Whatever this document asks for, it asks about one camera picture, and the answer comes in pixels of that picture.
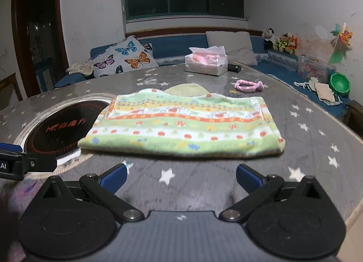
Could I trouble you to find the colourful patterned baby garment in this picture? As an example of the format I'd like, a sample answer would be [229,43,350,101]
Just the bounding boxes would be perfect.
[78,88,285,159]

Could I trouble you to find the built-in induction cooktop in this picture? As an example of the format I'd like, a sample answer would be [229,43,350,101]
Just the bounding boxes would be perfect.
[14,92,114,179]

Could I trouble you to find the dark wooden desk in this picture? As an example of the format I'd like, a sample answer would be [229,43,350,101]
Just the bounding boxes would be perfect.
[0,73,23,110]

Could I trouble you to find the beige cloth on sofa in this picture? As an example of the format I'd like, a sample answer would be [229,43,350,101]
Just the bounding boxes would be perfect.
[294,77,343,106]

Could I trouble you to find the cream crocheted cloth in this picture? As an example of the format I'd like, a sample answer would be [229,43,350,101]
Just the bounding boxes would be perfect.
[66,63,93,77]

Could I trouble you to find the small black box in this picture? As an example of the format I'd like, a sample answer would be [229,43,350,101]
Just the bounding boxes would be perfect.
[228,64,242,73]

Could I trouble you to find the clear plastic toy box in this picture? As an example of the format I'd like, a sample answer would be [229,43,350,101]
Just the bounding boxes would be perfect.
[297,55,336,83]

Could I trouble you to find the green plastic bowl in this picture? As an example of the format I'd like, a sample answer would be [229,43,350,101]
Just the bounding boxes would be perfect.
[329,72,351,97]

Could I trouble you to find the butterfly print pillow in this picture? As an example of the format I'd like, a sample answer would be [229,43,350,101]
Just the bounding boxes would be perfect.
[89,36,159,78]

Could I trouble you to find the blue sofa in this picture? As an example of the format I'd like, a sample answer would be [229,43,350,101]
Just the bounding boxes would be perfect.
[56,32,351,118]

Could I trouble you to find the beige cushion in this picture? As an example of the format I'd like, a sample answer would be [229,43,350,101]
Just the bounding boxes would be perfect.
[206,31,257,66]

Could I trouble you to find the panda plush toy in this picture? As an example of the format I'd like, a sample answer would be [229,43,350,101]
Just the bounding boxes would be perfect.
[262,27,277,50]

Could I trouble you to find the yellow and orange plush toys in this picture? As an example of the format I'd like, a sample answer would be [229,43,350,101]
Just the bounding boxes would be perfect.
[272,33,298,55]

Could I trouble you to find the dark wooden doorway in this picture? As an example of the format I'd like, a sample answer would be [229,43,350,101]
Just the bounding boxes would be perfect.
[11,0,69,97]

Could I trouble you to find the colourful pinwheel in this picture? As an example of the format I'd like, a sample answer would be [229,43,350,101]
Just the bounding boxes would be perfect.
[329,23,353,64]

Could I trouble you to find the pink braided rope ring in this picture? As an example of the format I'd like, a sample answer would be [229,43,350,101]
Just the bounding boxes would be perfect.
[233,79,265,92]

